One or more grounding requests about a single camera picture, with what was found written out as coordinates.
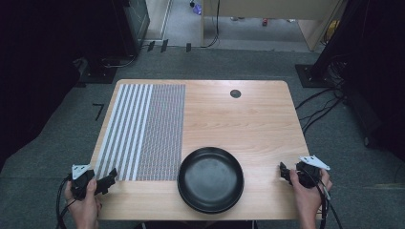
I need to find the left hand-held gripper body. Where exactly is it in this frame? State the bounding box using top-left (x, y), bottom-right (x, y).
top-left (70, 163), bottom-right (98, 200)

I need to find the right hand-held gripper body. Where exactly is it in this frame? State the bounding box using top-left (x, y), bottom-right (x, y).
top-left (295, 155), bottom-right (331, 189)

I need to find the person's right hand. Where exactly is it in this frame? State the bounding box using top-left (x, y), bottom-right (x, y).
top-left (288, 168), bottom-right (334, 220)

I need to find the person's left hand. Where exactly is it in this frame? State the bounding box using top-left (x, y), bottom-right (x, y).
top-left (64, 177), bottom-right (103, 221)

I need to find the grey striped woven placemat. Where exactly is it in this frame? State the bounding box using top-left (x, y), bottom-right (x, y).
top-left (94, 83), bottom-right (186, 182)

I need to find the black round plate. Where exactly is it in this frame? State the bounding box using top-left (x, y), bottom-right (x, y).
top-left (177, 146), bottom-right (245, 215)

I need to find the black stand base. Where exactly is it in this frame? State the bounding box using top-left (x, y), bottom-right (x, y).
top-left (78, 56), bottom-right (118, 86)
top-left (294, 63), bottom-right (336, 89)

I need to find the person's dark clothing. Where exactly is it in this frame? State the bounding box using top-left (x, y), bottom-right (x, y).
top-left (133, 219), bottom-right (260, 229)

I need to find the black curtain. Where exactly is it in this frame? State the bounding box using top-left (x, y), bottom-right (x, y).
top-left (313, 0), bottom-right (405, 161)
top-left (0, 0), bottom-right (137, 171)

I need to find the yellow object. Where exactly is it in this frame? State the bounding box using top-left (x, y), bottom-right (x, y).
top-left (324, 19), bottom-right (340, 44)

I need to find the dark glass cabinet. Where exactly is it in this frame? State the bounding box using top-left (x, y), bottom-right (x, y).
top-left (122, 0), bottom-right (151, 50)

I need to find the light wooden furniture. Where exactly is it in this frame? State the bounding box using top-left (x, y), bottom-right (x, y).
top-left (201, 0), bottom-right (349, 52)

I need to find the left hand-held gripper cable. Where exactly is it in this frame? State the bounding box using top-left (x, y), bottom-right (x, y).
top-left (55, 174), bottom-right (77, 229)

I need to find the hand-held gripper cable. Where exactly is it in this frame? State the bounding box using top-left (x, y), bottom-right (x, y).
top-left (301, 165), bottom-right (345, 229)
top-left (55, 174), bottom-right (77, 229)

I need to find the right hand-held gripper cable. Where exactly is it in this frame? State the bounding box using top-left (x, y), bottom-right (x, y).
top-left (301, 165), bottom-right (345, 229)

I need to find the black floor cable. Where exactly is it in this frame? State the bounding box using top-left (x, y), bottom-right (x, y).
top-left (295, 87), bottom-right (339, 111)
top-left (300, 94), bottom-right (348, 135)

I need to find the grey floor cable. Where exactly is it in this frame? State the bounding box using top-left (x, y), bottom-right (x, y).
top-left (100, 52), bottom-right (139, 70)

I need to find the black hanging cable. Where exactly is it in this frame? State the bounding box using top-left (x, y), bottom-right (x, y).
top-left (200, 0), bottom-right (222, 50)

